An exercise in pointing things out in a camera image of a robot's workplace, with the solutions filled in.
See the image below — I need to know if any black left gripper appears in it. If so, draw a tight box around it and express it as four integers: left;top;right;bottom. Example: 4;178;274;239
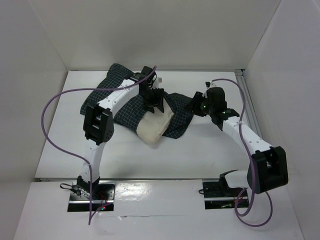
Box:
138;87;164;114

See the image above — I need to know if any cream white pillow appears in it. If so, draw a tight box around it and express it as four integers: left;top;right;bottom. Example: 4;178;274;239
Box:
136;101;175;145

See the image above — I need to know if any dark checkered pillowcase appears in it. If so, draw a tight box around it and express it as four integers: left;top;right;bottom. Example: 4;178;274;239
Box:
80;63;194;144

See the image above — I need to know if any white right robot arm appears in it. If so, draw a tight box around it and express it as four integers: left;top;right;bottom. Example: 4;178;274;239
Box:
186;86;289;196

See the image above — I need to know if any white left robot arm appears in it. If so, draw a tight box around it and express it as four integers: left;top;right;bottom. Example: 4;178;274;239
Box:
76;66;165;200

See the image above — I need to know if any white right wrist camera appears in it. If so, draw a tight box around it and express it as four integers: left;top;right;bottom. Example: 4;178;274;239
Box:
205;80;217;90

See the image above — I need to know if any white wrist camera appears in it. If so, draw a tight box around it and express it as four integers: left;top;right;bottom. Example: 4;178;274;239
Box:
205;80;217;90
153;76;163;88

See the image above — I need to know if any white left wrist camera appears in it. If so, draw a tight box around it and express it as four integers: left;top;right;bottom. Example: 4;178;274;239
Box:
153;76;163;88

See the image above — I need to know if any aluminium frame rail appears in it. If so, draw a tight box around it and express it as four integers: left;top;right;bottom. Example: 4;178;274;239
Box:
234;69;262;137

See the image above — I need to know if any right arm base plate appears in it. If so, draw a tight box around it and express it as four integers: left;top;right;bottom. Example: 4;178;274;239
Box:
198;180;242;210

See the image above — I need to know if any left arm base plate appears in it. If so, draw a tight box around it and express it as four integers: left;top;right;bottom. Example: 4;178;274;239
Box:
66;181;117;213

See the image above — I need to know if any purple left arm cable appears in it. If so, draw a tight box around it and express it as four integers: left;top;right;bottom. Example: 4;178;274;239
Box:
41;65;158;226

